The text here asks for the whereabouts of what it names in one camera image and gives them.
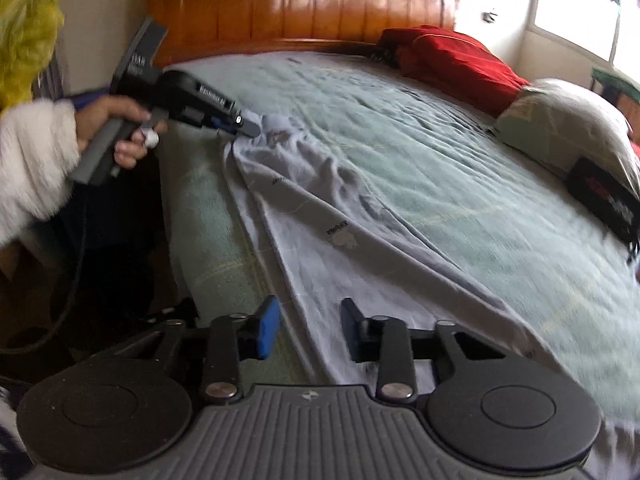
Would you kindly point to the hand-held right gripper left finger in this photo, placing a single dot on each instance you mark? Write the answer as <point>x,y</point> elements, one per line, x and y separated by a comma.
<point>270,325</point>

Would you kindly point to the green stool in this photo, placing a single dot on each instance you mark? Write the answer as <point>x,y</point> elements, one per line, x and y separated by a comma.
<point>607,75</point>

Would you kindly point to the grey pillow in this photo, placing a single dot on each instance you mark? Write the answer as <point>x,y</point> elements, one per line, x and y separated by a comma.
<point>565,120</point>

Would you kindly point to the wooden headboard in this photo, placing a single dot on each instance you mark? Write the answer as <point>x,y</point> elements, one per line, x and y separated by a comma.
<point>300,0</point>

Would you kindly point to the yellow fluffy cloth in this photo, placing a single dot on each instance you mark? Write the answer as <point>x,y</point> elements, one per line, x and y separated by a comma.
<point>25,35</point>

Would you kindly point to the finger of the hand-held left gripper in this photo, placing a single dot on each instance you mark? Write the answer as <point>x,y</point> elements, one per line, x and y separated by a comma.
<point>245,126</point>

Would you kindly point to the black pouch with red print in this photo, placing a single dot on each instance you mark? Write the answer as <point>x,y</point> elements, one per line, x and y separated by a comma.
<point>605,200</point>

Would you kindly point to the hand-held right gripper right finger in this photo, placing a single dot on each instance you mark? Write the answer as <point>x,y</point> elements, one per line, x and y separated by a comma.
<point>350,330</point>

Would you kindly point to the person's left hand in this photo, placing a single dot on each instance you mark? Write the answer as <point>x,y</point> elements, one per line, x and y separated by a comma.
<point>100,120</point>

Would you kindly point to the person's dark patterned clothing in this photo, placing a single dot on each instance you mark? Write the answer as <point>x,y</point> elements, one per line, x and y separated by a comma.
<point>12,435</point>

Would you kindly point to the small wall hook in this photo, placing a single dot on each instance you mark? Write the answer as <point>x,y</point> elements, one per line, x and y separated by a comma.
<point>490,16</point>

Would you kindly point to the light green bed sheet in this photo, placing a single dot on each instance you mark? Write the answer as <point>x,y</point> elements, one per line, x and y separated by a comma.
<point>425,160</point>

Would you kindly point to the folded red blanket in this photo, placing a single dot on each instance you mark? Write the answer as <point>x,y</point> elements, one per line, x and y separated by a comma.
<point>450,60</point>

